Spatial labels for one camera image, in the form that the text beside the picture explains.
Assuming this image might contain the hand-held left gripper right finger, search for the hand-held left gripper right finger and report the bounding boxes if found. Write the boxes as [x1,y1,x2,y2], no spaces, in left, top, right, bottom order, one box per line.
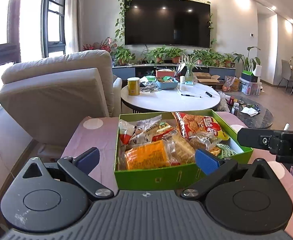
[180,148,274,202]

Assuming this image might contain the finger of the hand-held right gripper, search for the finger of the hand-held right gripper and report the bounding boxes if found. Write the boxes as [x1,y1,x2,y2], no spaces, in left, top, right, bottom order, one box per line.
[237,127,280,153]

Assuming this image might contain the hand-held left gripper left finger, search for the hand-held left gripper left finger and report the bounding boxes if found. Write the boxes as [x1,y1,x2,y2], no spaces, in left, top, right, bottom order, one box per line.
[22,147,114,202]

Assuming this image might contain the clear brown biscuit packet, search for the clear brown biscuit packet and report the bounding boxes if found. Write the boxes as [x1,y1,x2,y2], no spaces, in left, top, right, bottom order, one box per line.
[189,131,219,153]

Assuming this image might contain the green snack bag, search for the green snack bag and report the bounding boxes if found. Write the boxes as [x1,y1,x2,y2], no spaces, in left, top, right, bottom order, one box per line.
[216,143,244,159]

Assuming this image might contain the clear cookie packet red ends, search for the clear cookie packet red ends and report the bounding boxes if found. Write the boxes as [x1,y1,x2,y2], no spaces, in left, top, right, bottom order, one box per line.
[165,132,195,165]

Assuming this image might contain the red yellow snack bag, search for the red yellow snack bag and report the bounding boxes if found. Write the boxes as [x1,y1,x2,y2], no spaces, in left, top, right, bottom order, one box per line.
[173,111,230,140]

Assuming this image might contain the orange snack packet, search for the orange snack packet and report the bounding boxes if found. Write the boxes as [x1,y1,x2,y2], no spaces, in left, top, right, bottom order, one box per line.
[125,140,170,170]

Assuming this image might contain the green cardboard box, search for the green cardboard box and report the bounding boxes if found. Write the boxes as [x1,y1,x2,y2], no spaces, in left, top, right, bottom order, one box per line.
[114,109,254,190]

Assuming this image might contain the beige snack bag black print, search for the beige snack bag black print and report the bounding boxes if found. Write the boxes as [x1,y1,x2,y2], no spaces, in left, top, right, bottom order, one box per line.
[128,115,162,147]

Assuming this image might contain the dark round table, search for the dark round table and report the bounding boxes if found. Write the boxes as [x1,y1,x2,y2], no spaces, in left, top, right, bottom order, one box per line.
[221,94,274,129]

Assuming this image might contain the pink polka dot tablecloth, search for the pink polka dot tablecloth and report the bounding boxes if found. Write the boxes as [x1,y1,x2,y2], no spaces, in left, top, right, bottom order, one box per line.
[62,116,293,240]

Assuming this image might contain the white tissue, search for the white tissue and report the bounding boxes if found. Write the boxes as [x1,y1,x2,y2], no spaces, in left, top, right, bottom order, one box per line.
[241,107,258,117]

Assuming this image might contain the clear plastic bag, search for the clear plastic bag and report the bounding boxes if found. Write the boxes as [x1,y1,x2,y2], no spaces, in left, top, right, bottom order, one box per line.
[216,92,230,113]

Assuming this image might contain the clear storage bin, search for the clear storage bin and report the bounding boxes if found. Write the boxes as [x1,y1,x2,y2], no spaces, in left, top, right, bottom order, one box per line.
[239,77,262,95]

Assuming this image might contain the plastic bag of fruit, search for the plastic bag of fruit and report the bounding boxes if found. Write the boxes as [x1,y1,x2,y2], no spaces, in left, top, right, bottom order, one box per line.
[223,76,240,92]

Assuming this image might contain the green black box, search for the green black box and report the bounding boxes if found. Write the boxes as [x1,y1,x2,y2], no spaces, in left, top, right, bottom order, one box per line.
[241,70,253,82]

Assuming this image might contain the white oval coffee table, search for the white oval coffee table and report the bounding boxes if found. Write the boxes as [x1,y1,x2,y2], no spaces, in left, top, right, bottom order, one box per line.
[121,81,221,113]

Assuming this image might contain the open cardboard box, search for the open cardboard box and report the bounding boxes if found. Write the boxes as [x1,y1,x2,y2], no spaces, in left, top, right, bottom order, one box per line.
[193,72,220,85]

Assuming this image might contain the large leafy floor plant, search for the large leafy floor plant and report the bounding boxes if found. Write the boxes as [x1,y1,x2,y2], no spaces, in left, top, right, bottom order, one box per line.
[234,46,260,72]

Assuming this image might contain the beige recliner sofa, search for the beige recliner sofa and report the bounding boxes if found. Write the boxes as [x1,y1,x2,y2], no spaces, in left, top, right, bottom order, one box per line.
[0,49,123,147]

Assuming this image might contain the yellow canister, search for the yellow canister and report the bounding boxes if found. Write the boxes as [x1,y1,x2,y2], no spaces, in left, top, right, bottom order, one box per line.
[127,77,141,96]

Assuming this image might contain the blue basket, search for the blue basket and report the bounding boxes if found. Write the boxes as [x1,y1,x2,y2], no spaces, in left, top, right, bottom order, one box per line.
[156,78,179,90]

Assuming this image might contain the glass vase with plant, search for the glass vase with plant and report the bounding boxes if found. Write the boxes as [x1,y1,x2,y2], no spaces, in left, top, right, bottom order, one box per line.
[183,55,199,82]

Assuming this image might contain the grey television cabinet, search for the grey television cabinet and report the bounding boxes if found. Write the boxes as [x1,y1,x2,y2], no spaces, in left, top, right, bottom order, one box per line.
[112,64,237,83]

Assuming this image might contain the red tissue box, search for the red tissue box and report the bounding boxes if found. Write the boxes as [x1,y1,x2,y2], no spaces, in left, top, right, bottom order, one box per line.
[156,69,175,78]

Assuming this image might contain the row of potted plants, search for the row of potted plants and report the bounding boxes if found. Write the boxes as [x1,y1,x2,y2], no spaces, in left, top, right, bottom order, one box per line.
[112,45,237,68]

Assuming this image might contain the red berry branch decoration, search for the red berry branch decoration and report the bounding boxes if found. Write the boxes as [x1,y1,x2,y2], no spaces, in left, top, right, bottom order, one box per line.
[83,37,117,53]

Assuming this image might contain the sheer curtain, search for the sheer curtain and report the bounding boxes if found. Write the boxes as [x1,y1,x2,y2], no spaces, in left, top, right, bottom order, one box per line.
[65,0,83,54]

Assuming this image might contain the dark framed window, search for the dark framed window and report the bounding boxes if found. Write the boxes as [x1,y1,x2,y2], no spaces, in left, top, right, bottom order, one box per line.
[0,0,67,105]

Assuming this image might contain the white cable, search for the white cable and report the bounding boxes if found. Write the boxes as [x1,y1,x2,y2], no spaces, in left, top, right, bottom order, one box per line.
[0,149,14,178]

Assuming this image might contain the black wall television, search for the black wall television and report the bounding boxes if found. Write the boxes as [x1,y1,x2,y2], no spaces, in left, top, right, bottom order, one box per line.
[124,0,211,48]

